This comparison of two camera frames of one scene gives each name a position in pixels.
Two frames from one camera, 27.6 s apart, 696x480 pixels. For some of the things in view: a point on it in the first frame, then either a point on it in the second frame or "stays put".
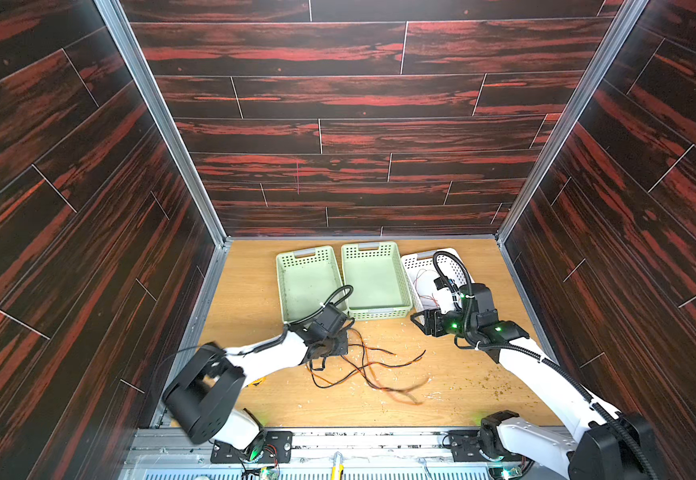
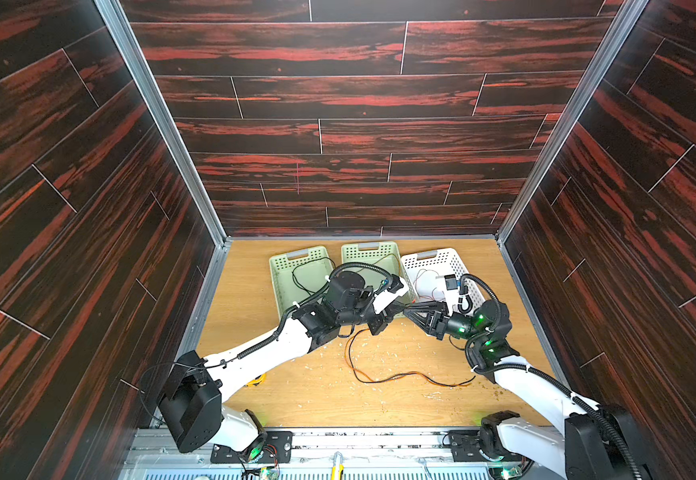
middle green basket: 375,272 stays put
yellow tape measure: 257,382 stays put
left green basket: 307,279 stays put
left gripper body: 333,346 to 375,310
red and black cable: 361,368 to 388,255
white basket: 434,279 stays put
